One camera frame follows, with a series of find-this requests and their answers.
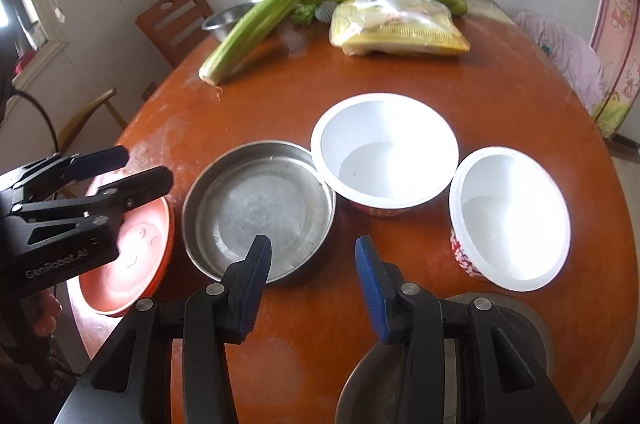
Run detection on small green vegetable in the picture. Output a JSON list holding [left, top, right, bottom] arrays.
[[291, 4, 317, 26]]

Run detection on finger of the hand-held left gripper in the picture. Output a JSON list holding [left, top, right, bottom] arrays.
[[0, 165, 174, 251], [0, 145, 130, 205]]

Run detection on bentwood chair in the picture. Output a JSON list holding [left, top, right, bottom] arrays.
[[55, 87, 130, 146]]

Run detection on pink cartoon print screen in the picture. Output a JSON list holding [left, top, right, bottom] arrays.
[[590, 0, 640, 140]]

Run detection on white paper bowl red print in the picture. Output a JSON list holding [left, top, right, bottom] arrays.
[[448, 146, 572, 293], [310, 93, 460, 219]]

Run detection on steel bowl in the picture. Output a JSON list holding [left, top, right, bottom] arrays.
[[335, 291, 556, 424]]

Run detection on black cable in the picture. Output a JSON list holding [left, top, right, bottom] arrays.
[[7, 90, 68, 155]]

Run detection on person's left hand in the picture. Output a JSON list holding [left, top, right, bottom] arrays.
[[20, 289, 64, 338]]

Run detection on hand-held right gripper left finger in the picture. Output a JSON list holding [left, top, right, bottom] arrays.
[[65, 234, 273, 424]]

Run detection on brown wooden chair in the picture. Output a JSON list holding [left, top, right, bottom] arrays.
[[135, 0, 215, 69]]

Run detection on yellow noodle packet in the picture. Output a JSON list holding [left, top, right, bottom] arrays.
[[329, 0, 472, 56]]

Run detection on window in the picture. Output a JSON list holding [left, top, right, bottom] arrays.
[[0, 0, 68, 80]]

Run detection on orange plastic plate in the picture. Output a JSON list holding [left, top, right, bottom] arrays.
[[79, 177, 176, 318]]

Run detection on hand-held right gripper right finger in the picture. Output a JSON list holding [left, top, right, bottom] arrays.
[[354, 235, 576, 424]]

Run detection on round steel plate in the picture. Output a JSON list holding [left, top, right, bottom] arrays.
[[181, 141, 337, 282]]

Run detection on pink printed cloth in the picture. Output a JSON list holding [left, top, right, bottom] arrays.
[[515, 11, 603, 117]]

